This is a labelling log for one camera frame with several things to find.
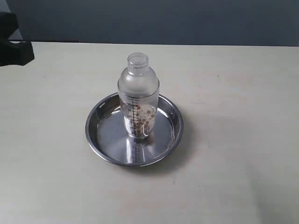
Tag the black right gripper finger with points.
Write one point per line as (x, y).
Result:
(16, 53)

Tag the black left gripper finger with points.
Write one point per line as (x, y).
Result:
(8, 24)

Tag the clear plastic shaker bottle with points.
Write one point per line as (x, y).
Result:
(138, 90)

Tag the round stainless steel plate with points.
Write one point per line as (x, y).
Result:
(106, 134)

